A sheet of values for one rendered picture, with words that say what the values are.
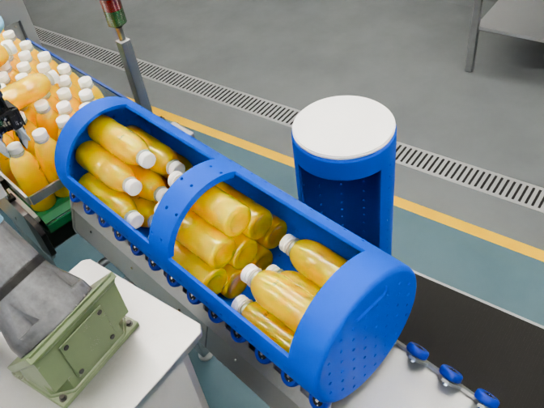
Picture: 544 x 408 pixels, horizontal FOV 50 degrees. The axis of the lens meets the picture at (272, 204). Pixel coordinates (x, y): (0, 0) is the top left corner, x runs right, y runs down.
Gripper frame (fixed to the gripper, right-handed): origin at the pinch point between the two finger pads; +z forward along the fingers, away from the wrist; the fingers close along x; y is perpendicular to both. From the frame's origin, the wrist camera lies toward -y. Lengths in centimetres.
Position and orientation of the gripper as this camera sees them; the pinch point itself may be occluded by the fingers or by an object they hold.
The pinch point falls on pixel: (14, 147)
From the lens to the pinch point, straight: 169.8
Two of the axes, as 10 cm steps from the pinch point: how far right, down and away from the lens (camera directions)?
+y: 7.0, 4.4, -5.7
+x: 7.1, -5.5, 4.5
